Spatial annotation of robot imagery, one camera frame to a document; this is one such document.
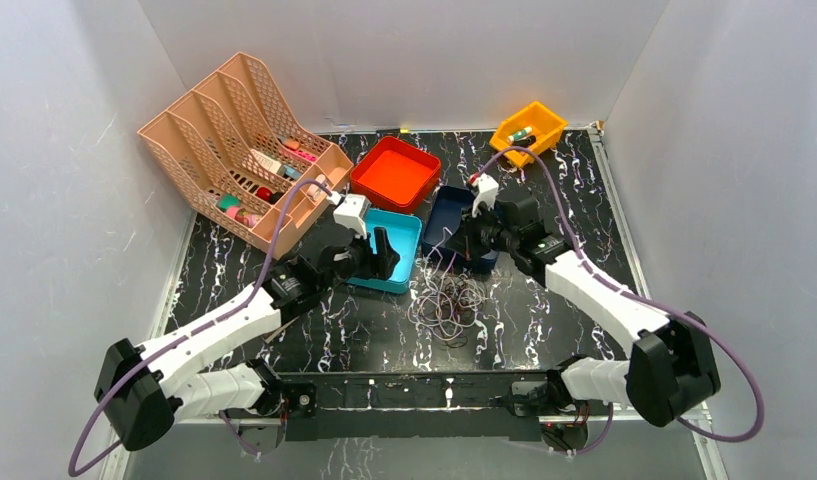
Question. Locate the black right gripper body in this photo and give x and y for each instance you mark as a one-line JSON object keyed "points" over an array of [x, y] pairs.
{"points": [[484, 233]]}

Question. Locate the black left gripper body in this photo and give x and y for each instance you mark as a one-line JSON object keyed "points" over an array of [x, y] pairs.
{"points": [[367, 259]]}

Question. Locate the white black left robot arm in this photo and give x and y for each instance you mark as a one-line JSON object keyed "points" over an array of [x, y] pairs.
{"points": [[291, 288]]}

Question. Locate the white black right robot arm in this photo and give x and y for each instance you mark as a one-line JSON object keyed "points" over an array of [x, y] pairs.
{"points": [[670, 367]]}

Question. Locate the cyan square tray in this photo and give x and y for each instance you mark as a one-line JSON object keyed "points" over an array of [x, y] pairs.
{"points": [[403, 235]]}

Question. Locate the navy blue square tray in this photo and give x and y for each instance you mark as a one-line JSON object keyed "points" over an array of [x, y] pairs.
{"points": [[443, 219]]}

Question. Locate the red square tray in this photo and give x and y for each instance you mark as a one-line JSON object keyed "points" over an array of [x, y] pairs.
{"points": [[395, 175]]}

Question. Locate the three days to see book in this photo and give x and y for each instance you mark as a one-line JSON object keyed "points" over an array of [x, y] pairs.
{"points": [[270, 337]]}

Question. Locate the red ball in organizer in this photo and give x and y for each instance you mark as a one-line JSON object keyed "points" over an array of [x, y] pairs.
{"points": [[264, 194]]}

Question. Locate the black tube in bin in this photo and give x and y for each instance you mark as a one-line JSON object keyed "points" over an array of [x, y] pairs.
{"points": [[525, 142]]}

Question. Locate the pink marker in organizer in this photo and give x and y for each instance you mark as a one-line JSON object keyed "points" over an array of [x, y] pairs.
{"points": [[296, 147]]}

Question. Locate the green white tube in bin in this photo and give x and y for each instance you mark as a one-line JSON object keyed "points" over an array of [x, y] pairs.
{"points": [[526, 131]]}

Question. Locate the yellow plastic bin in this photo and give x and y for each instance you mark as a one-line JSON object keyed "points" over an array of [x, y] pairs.
{"points": [[534, 127]]}

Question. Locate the green pink tape rolls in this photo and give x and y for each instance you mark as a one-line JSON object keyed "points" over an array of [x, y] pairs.
{"points": [[233, 208]]}

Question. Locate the white box in organizer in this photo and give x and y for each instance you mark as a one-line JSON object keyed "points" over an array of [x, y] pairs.
{"points": [[268, 163]]}

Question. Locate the peach plastic file organizer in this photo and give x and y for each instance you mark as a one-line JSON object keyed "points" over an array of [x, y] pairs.
{"points": [[202, 142]]}

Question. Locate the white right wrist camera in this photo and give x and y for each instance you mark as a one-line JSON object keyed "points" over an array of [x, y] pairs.
{"points": [[485, 190]]}

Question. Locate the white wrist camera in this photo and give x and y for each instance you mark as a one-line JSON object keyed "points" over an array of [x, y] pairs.
{"points": [[350, 213], [485, 190]]}

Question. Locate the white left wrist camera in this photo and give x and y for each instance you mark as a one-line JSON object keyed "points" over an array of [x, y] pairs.
{"points": [[350, 213]]}

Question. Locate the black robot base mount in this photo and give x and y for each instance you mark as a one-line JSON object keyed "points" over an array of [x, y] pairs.
{"points": [[562, 436]]}

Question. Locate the aluminium frame rail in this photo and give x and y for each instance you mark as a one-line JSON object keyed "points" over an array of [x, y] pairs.
{"points": [[143, 412]]}

